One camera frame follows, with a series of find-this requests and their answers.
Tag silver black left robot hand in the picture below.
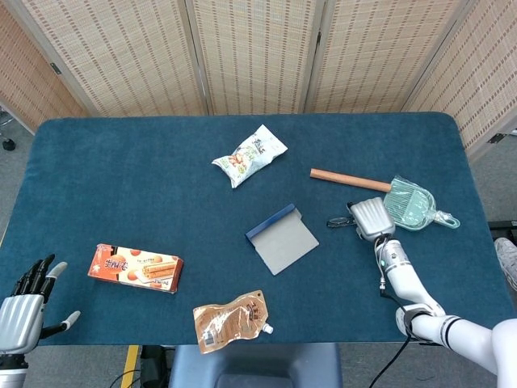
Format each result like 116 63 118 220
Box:
0 253 82 355

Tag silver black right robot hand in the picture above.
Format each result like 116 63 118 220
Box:
346 196 397 243

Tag black framed eyeglasses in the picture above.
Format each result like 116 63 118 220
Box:
326 216 359 230

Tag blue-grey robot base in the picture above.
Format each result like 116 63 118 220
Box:
168 343 344 388

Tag green plastic scoop in bag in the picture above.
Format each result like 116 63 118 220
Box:
381 174 461 234

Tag brown wooden rod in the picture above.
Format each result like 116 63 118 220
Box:
309 167 393 194

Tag orange egg roll biscuit box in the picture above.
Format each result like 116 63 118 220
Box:
86 242 185 295

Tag black floor equipment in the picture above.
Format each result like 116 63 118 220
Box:
488 219 517 240

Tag white grey sneaker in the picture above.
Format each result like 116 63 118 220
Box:
494 237 517 290

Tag white green snack bag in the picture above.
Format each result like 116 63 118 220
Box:
211 124 289 190

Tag blue velvet tablecloth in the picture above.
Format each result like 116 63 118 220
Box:
0 112 511 348

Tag brown spout pouch white cap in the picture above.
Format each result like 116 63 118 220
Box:
192 289 275 356

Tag woven bamboo folding screen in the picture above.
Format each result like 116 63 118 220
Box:
0 0 517 161

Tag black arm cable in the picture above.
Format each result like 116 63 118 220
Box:
368 277 418 388

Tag black floor cable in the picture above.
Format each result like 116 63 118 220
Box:
108 368 143 388

